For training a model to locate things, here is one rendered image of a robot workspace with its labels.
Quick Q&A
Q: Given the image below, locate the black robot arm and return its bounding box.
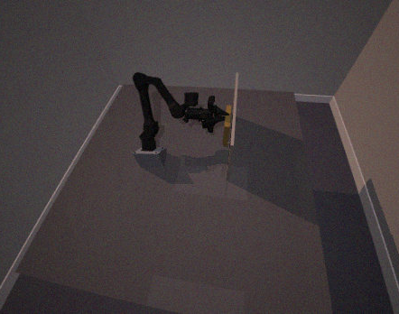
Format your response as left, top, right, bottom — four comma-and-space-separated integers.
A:
133, 72, 209, 152

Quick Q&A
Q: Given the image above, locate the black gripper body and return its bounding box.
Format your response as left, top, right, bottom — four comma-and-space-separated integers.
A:
196, 96, 215, 133

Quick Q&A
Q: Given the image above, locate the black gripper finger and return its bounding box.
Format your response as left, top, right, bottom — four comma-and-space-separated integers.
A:
214, 115, 226, 125
214, 105, 229, 116

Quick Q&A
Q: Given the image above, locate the yellow rectangular picture frame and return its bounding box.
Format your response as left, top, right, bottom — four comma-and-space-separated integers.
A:
223, 105, 232, 146

